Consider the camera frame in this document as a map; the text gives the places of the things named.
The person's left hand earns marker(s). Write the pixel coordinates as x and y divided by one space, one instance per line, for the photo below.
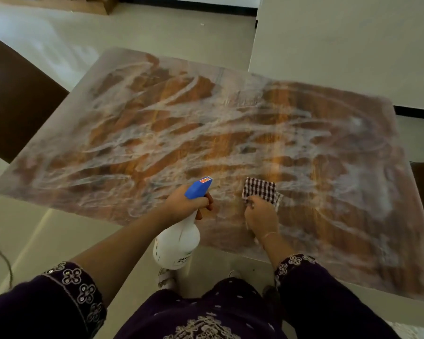
178 202

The person's right hand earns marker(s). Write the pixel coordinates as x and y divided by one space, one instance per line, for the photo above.
263 217

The person's right fingers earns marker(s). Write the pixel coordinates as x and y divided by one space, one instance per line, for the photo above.
254 201

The person's left fingers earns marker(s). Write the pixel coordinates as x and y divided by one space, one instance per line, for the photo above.
210 204

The brown white checkered cloth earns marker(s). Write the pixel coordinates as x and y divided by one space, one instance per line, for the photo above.
259 188

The white spray bottle blue nozzle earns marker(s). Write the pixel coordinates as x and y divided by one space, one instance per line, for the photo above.
178 240

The person's left forearm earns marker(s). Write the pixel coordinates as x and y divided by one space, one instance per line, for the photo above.
127 247

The person's right forearm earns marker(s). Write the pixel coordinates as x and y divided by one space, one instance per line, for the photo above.
277 248

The white sandal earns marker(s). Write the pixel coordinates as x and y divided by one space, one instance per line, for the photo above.
165 278

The dark purple embroidered dress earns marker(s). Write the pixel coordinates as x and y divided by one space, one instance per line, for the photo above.
215 314

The wooden furniture piece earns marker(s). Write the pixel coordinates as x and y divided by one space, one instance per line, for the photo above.
92 2

